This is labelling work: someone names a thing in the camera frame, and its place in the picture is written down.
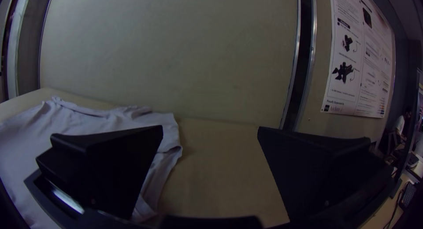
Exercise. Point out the black metal partition post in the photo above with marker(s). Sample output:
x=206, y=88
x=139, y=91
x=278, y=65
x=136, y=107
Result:
x=302, y=57
x=20, y=40

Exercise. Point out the white printed wall poster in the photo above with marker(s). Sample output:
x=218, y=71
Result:
x=370, y=73

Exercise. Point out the grey t-shirt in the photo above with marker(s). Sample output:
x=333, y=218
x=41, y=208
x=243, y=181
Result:
x=26, y=130

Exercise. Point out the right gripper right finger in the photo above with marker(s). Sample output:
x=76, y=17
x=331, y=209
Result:
x=314, y=173

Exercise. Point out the person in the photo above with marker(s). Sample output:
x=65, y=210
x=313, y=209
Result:
x=400, y=123

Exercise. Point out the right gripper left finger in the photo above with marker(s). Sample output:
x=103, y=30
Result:
x=102, y=169

